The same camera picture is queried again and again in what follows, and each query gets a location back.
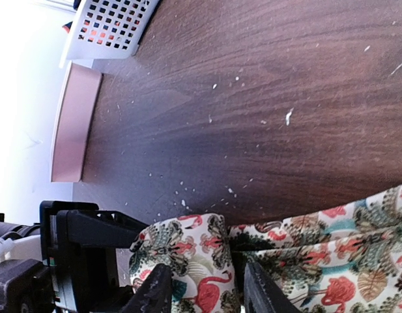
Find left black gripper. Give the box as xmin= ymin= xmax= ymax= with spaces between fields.
xmin=40 ymin=201 xmax=172 ymax=313

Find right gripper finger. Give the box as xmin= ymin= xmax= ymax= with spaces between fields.
xmin=244 ymin=262 xmax=300 ymax=313

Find paisley patterned tie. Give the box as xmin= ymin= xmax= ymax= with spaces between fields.
xmin=129 ymin=185 xmax=402 ymax=312

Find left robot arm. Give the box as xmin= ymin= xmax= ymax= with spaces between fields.
xmin=0 ymin=201 xmax=159 ymax=312

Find dark ties in basket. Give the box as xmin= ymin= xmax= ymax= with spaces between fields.
xmin=76 ymin=18 xmax=124 ymax=48

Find pink compartment organizer box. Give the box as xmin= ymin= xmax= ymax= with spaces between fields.
xmin=50 ymin=62 xmax=103 ymax=183

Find white perforated plastic basket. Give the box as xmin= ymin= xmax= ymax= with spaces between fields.
xmin=59 ymin=0 xmax=159 ymax=67

